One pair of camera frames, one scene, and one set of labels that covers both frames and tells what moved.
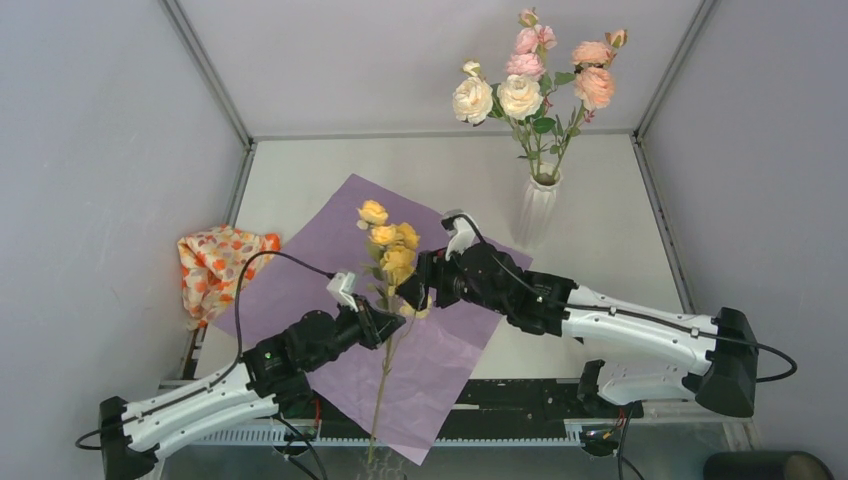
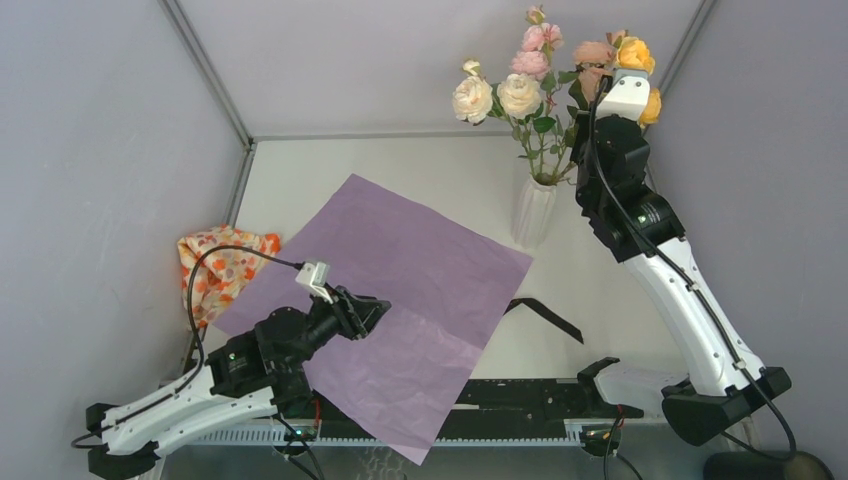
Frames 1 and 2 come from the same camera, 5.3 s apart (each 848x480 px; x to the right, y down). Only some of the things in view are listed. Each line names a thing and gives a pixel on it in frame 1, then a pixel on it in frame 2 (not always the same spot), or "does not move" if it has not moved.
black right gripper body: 452,286 -> 578,151
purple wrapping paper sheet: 369,239 does not move
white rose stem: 515,99 does not move
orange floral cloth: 212,262 does not move
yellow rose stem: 392,258 -> 633,54
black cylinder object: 765,465 does not move
